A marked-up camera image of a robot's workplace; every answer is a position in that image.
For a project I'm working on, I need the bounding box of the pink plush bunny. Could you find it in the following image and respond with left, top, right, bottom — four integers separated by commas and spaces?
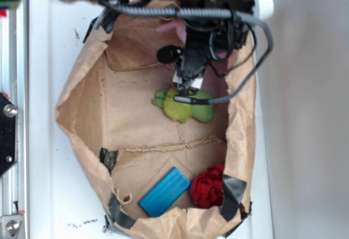
156, 19, 214, 61

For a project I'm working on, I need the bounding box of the brown paper bag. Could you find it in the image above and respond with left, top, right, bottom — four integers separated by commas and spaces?
56, 15, 256, 238

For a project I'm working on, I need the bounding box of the white plastic tray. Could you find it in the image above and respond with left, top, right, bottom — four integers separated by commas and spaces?
27, 0, 275, 239

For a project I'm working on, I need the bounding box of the grey braided cable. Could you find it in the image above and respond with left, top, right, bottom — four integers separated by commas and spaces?
100, 1, 274, 105

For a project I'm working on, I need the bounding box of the metal corner bracket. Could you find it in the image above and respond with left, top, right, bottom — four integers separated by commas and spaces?
1, 214, 25, 239

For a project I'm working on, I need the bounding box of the blue wooden block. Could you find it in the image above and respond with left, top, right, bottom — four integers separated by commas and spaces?
139, 168, 190, 217

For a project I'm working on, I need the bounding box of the black round microphone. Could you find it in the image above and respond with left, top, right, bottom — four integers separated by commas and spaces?
157, 45, 183, 64

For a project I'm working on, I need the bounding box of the green plush toy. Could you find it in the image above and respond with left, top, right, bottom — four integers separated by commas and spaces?
152, 87, 214, 123

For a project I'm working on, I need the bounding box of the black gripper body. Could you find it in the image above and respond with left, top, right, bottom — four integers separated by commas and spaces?
172, 17, 219, 90

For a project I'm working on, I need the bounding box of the red crumpled cloth ball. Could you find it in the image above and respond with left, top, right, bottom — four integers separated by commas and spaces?
189, 164, 225, 209

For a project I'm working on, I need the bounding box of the aluminium extrusion rail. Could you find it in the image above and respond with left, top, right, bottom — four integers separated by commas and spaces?
1, 0, 28, 238

